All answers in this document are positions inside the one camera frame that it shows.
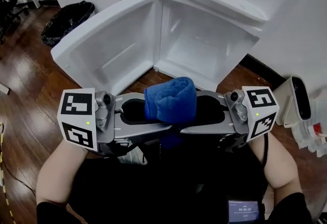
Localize clear water bottle red label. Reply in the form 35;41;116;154
293;87;327;159

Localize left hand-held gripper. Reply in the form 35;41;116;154
57;87;174;157

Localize yellow black striped cable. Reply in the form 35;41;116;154
0;122;17;224

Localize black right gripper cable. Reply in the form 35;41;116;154
261;133;269;193

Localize white water dispenser cabinet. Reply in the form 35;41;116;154
152;0;305;92

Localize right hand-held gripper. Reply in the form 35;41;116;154
179;86;281;147

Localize thin black floor cable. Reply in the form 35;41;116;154
2;164;36;197

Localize grey shoe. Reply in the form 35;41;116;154
119;145;148;166

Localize beige small bin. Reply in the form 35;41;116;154
275;75;312;129

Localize person's right forearm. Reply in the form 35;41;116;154
249;132;302;197

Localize person's left forearm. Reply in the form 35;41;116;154
35;140;90;206

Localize black device with screen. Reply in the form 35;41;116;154
227;199;262;223

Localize blue cloth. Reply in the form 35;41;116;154
143;77;198;150

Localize person's black clothing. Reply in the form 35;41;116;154
36;138;314;224

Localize black office chair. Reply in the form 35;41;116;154
0;0;30;45

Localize white panel piece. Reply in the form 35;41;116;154
50;0;164;96

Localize white bin with black bag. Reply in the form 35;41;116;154
40;0;96;48

